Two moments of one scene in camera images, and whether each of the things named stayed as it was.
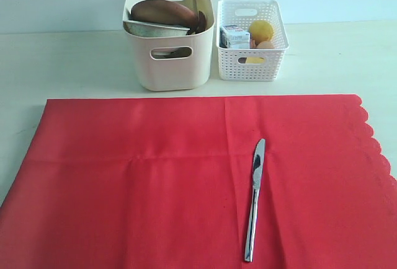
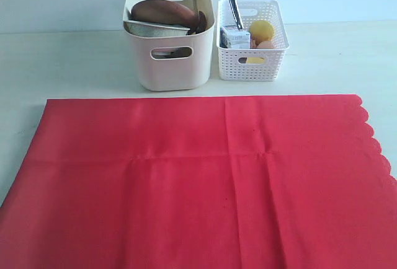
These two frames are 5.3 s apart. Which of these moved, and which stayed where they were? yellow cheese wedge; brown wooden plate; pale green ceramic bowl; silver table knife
Moved: silver table knife
Stayed: pale green ceramic bowl; yellow cheese wedge; brown wooden plate
